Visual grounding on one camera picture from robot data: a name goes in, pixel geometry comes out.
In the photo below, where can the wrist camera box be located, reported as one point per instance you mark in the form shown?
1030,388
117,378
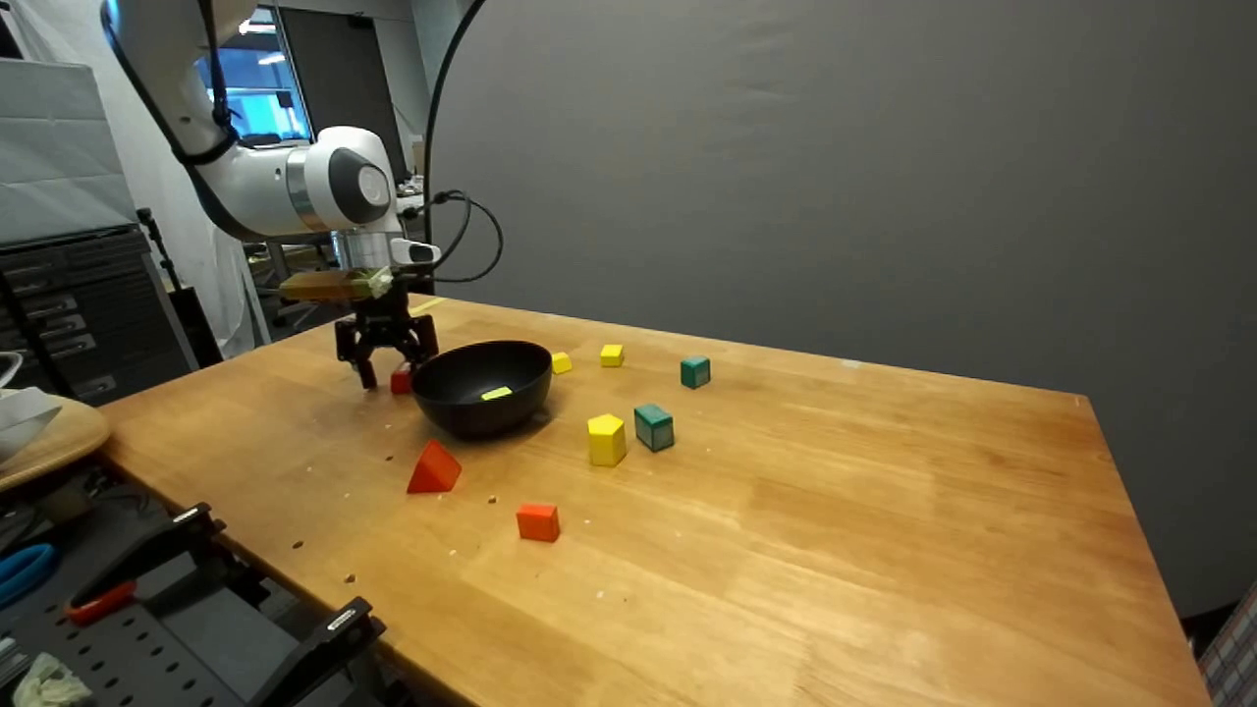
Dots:
337,284

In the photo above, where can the round wooden side table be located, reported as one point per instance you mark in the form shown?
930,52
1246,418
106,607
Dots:
67,439

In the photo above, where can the small yellow block behind bowl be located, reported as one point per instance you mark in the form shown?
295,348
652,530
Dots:
562,362

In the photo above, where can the blue scissors handle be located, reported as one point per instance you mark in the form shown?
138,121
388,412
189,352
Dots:
25,570

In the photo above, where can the teal cube block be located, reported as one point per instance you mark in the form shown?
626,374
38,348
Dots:
652,425
693,371

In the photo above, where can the black equipment rack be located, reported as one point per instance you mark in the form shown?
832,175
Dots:
87,316

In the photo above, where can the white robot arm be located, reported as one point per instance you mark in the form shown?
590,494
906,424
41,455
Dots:
337,185

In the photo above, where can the red triangular prism block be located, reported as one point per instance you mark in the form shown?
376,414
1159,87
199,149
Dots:
432,471

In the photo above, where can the yellow pentagon block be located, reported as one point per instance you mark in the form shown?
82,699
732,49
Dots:
608,442

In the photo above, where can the red cube block front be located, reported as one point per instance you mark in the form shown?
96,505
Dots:
541,522

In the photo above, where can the black bowl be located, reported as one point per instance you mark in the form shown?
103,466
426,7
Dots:
451,388

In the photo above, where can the black pegboard cart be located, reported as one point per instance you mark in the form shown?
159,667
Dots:
202,628

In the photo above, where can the red cube block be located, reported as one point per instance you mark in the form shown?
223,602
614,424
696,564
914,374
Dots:
541,522
404,382

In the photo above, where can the grey backdrop screen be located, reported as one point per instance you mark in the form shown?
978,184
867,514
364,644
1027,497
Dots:
1023,192

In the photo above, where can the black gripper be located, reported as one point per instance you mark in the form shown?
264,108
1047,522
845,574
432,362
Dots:
383,325

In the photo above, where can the black clamp bar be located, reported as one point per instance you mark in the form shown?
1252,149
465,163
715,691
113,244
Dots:
326,651

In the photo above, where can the small yellow cube far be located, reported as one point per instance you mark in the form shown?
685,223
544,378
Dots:
609,356

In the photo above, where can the orange handled clamp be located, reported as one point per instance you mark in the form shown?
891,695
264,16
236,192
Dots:
103,602

